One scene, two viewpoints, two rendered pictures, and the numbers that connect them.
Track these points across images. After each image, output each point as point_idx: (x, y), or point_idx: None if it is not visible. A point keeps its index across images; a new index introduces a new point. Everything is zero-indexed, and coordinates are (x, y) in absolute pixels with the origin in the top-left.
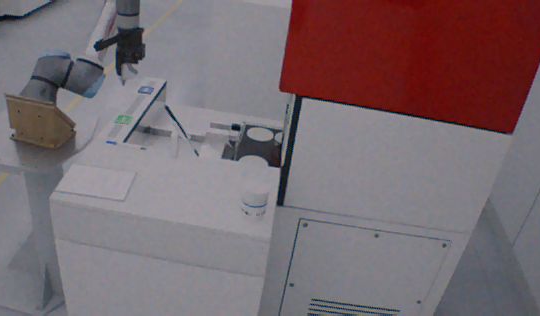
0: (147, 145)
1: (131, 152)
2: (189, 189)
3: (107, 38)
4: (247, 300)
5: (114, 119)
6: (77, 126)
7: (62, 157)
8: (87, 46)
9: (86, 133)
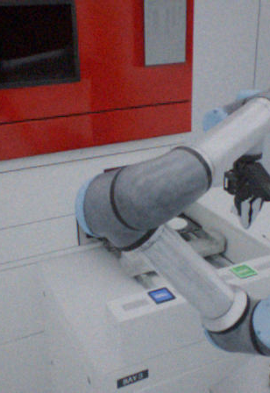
0: None
1: None
2: (266, 206)
3: (266, 176)
4: None
5: (252, 277)
6: (258, 387)
7: None
8: (224, 284)
9: (257, 366)
